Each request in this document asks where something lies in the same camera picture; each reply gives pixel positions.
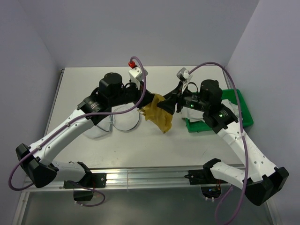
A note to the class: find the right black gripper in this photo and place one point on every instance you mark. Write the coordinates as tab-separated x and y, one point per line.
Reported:
172	98

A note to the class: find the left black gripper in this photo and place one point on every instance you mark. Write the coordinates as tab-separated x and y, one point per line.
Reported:
146	99

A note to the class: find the yellow bra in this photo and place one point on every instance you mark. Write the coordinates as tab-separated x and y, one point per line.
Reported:
158	116

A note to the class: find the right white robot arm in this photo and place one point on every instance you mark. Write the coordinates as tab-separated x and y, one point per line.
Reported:
261	178

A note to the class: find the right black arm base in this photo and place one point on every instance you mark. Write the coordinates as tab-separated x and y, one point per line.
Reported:
201	177

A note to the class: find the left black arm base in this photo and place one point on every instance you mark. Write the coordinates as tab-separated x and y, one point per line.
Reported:
92	180

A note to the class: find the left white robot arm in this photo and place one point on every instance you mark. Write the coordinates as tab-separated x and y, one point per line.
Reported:
37	159

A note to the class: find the white garments in bin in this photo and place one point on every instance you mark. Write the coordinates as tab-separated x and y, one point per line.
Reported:
194	115

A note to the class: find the green plastic bin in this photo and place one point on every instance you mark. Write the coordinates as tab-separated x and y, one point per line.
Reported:
247	120

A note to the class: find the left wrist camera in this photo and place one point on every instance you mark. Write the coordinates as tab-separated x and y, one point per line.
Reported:
136	74

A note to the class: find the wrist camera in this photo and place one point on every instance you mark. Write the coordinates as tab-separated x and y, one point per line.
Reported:
136	74
185	77

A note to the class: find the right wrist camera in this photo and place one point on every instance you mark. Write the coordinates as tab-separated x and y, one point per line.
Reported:
185	77

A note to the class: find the aluminium mounting rail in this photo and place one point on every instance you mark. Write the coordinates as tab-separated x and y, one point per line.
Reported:
140	178

